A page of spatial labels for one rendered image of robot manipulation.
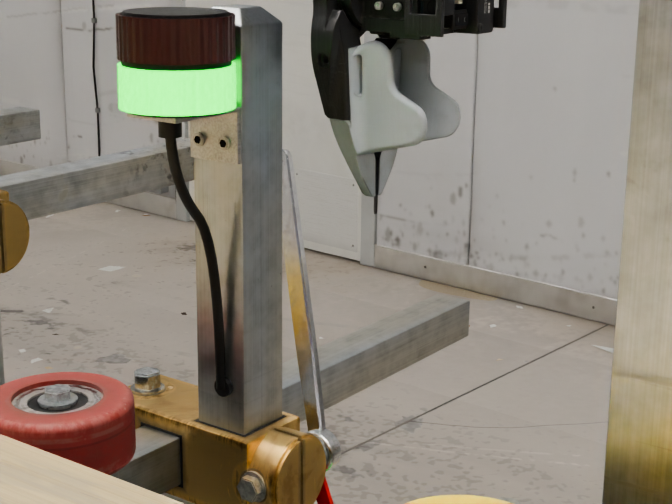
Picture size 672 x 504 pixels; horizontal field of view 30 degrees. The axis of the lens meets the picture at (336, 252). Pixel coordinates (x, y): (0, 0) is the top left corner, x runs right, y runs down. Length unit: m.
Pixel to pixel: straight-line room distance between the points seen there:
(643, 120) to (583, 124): 3.10
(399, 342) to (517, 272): 2.94
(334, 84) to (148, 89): 0.12
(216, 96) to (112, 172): 0.39
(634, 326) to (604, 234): 3.10
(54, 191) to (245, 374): 0.32
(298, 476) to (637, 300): 0.25
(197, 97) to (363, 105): 0.12
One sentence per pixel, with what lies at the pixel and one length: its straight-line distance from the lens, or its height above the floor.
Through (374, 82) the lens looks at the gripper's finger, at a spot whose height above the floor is 1.07.
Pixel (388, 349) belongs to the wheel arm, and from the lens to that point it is 0.90.
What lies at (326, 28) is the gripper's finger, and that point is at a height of 1.10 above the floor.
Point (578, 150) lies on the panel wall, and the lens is 3.66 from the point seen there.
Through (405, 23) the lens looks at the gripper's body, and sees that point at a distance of 0.67.
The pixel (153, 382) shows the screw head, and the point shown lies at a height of 0.88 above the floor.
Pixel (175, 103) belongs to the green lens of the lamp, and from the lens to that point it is 0.62.
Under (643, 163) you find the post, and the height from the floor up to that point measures 1.06.
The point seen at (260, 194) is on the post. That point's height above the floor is 1.01.
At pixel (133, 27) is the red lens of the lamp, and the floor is 1.10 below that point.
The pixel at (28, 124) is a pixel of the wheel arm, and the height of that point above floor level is 0.95.
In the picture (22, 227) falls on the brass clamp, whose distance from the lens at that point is 0.86.
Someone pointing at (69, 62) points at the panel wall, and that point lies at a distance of 5.19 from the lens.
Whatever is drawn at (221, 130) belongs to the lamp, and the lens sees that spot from 0.67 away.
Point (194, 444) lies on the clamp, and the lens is 0.73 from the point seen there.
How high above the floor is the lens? 1.16
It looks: 15 degrees down
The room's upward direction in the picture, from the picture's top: 1 degrees clockwise
